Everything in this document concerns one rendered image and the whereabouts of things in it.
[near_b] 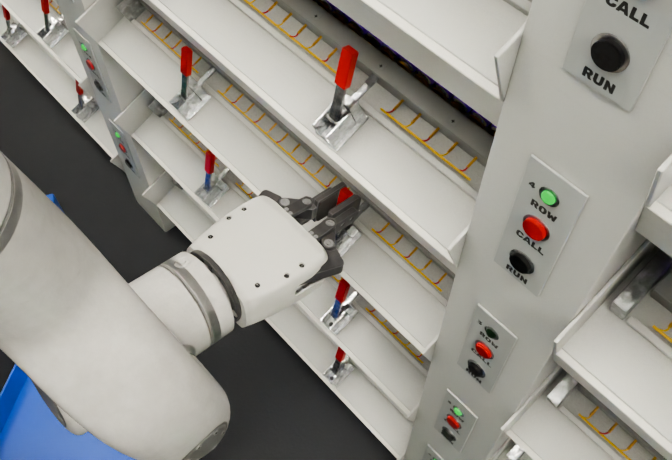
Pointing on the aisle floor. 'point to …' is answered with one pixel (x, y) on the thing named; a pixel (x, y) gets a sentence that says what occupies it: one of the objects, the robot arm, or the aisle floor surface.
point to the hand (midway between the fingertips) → (336, 207)
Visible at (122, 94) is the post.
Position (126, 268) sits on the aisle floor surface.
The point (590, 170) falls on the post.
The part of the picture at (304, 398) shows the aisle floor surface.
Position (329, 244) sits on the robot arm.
